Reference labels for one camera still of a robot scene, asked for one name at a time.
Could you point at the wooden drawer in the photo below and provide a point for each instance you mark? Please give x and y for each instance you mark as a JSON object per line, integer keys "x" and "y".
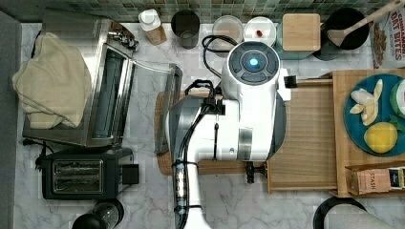
{"x": 307, "y": 159}

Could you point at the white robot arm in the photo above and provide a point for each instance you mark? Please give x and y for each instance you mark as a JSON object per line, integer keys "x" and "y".
{"x": 247, "y": 123}

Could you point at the wooden drawer cabinet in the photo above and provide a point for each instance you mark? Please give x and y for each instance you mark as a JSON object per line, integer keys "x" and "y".
{"x": 348, "y": 153}

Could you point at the silver toaster oven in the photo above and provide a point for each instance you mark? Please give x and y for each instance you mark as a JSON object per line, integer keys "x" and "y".
{"x": 124, "y": 89}

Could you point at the clear glass jar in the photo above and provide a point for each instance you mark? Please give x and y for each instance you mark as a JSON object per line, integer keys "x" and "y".
{"x": 230, "y": 26}

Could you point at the dark glass cup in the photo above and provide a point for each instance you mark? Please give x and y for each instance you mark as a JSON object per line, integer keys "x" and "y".
{"x": 185, "y": 24}

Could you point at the white lidded jar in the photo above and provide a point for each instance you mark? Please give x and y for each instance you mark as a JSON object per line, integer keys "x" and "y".
{"x": 260, "y": 29}

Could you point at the white cap bottle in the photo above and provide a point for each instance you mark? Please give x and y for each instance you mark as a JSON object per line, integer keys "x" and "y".
{"x": 151, "y": 25}

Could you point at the teal canister wooden lid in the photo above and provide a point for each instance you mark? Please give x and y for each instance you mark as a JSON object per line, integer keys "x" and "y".
{"x": 298, "y": 36}

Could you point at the black two-slot toaster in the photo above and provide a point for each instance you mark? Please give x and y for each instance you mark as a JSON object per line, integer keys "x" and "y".
{"x": 88, "y": 173}

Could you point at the beige folded towel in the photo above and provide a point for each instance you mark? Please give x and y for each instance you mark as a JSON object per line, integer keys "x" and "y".
{"x": 54, "y": 85}

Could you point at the wooden spoon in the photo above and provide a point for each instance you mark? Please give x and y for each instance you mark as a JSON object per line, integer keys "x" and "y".
{"x": 338, "y": 36}

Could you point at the black round object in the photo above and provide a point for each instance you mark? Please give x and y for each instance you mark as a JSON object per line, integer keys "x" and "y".
{"x": 345, "y": 213}

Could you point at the peeled banana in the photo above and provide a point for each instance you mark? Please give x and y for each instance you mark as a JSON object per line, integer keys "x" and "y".
{"x": 366, "y": 104}

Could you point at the black utensil pot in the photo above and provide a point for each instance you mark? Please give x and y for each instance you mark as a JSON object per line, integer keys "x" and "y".
{"x": 340, "y": 20}

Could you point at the stash tea box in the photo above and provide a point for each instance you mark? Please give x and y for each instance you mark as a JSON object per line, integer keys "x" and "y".
{"x": 370, "y": 181}

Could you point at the yellow lemon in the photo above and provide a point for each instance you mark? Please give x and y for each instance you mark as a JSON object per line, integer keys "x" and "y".
{"x": 381, "y": 137}

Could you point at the green white bowl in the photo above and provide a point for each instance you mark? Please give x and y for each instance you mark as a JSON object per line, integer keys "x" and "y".
{"x": 397, "y": 98}

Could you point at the cinnamon oat bites box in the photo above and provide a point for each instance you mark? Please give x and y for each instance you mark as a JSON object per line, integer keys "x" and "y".
{"x": 388, "y": 40}

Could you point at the black drawer handle bar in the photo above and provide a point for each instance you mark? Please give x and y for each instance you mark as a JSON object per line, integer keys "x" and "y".
{"x": 251, "y": 171}

